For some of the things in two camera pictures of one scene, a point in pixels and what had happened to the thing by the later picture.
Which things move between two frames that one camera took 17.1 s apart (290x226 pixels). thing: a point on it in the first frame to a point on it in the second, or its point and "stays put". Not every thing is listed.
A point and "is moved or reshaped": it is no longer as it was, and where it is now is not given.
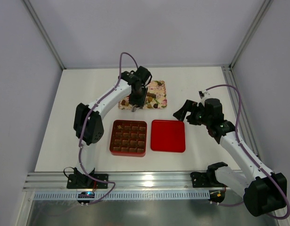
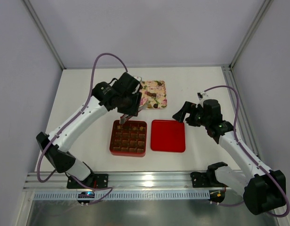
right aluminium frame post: (266, 4) stays put
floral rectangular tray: (156, 97) stays put
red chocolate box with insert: (128, 138) stays put
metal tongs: (133, 108) is moved or reshaped
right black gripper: (190, 115) stays put
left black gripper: (137, 101) to (128, 110)
